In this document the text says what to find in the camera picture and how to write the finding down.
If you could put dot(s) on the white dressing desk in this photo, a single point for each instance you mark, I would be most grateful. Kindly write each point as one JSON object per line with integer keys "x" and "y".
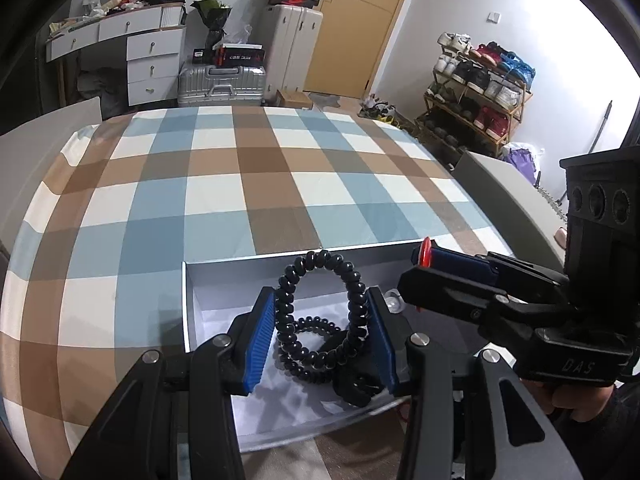
{"x": 150, "y": 50}

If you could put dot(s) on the white suitcase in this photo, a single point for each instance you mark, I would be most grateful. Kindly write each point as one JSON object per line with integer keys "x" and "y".
{"x": 290, "y": 45}

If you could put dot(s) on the black hair claw clip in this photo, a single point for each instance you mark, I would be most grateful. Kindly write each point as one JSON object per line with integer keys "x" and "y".
{"x": 355, "y": 390}

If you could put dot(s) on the brown cardboard box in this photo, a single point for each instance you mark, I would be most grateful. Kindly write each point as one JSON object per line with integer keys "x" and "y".
{"x": 295, "y": 99}

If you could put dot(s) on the white light switch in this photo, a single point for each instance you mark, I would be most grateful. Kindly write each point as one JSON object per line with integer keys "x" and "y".
{"x": 493, "y": 16}

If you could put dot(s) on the black pole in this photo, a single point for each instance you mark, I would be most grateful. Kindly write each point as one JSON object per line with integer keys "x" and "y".
{"x": 600, "y": 127}

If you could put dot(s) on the pile of desk clutter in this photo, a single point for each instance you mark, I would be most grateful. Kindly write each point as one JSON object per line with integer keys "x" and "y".
{"x": 100, "y": 10}

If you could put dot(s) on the wooden shoe rack with shoes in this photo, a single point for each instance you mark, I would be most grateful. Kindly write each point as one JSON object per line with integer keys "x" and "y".
{"x": 485, "y": 80}

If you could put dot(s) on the wooden door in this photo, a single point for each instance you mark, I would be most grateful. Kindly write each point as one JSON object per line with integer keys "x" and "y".
{"x": 360, "y": 25}

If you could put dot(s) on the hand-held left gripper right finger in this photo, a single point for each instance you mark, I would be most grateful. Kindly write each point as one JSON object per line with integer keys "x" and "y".
{"x": 381, "y": 345}

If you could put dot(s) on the white plastic bag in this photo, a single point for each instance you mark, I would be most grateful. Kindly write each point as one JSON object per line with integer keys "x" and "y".
{"x": 237, "y": 35}

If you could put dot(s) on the wicker basket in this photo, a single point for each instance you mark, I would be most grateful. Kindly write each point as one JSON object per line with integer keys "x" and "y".
{"x": 552, "y": 205}

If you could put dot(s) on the silver suitcase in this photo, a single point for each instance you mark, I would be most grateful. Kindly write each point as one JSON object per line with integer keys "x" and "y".
{"x": 220, "y": 85}

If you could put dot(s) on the person's right forearm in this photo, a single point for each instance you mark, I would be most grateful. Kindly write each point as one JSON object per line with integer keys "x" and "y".
{"x": 610, "y": 440}

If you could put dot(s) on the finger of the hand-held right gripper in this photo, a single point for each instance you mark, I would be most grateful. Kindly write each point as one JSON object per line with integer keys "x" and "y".
{"x": 440, "y": 292}
{"x": 465, "y": 265}

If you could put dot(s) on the grey drawer cabinet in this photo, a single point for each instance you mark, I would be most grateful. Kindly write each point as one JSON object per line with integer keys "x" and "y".
{"x": 50, "y": 125}

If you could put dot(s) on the small black box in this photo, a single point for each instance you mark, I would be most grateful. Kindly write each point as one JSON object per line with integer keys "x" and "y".
{"x": 204, "y": 57}

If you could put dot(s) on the silver cardboard box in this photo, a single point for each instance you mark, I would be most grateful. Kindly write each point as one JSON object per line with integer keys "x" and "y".
{"x": 220, "y": 300}

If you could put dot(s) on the pile of shoes on floor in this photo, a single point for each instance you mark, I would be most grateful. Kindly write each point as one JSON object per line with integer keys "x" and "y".
{"x": 385, "y": 112}

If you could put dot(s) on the red round ornament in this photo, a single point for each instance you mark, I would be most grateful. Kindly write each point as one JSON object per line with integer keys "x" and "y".
{"x": 425, "y": 255}

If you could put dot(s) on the black wrapped flower bouquet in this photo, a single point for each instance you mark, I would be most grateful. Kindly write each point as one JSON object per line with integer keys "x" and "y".
{"x": 212, "y": 20}

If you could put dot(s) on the person's right hand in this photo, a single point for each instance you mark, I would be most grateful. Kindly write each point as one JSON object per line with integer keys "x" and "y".
{"x": 565, "y": 400}

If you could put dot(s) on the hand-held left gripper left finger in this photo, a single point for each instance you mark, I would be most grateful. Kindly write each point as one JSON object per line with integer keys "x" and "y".
{"x": 260, "y": 342}

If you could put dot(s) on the grey door rug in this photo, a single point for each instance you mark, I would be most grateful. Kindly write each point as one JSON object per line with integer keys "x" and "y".
{"x": 337, "y": 102}

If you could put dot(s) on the purple bag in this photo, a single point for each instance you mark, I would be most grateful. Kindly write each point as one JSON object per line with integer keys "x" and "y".
{"x": 522, "y": 160}

